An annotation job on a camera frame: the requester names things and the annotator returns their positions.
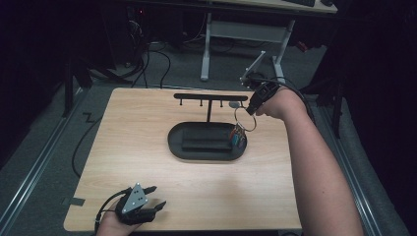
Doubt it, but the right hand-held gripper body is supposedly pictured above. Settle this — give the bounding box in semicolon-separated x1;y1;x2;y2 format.
240;50;280;101

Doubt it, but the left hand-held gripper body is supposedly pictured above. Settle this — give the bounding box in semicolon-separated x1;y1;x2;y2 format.
114;182;156;226

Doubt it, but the key ring with coloured tags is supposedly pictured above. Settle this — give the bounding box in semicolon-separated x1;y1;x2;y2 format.
228;105;258;150

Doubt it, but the black key stand with tray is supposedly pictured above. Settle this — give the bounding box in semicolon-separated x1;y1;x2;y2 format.
167;92;249;162

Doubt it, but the black wallet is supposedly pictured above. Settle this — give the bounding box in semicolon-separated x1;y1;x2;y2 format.
181;127;234;152

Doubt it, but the person's right hand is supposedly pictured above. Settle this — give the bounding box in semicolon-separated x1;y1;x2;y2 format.
255;88;308;121

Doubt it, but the person's left hand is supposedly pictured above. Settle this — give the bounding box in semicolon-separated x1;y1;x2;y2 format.
95;200;147;236

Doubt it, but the black metal stand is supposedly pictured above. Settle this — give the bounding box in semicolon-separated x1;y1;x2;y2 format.
299;74;346;140
61;53;93;118

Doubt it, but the black keyboard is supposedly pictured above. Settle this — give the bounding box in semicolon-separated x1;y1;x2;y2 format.
283;0;317;8

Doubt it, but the black computer tower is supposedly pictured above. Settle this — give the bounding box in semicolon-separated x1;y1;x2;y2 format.
126;6;149;67

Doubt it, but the left hand-held gripper cable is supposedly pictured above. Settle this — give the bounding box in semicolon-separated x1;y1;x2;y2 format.
93;187;133;233

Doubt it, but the hand-held gripper cable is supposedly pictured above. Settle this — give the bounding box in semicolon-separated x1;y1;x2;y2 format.
93;187;133;233
257;76;318;125

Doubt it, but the right hand-held gripper cable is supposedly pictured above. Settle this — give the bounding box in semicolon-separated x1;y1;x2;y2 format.
257;76;318;125

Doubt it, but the white desk frame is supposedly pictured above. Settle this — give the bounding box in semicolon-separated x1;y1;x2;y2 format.
200;0;338;89

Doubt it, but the black floor cable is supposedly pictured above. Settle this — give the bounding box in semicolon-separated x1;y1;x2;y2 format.
71;112;104;179

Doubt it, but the bundle of black floor cables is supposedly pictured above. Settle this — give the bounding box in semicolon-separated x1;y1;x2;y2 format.
130;41;172;89

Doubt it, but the metal floor rail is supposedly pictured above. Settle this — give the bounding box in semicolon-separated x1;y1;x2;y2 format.
319;104;385;236
0;88;87;232

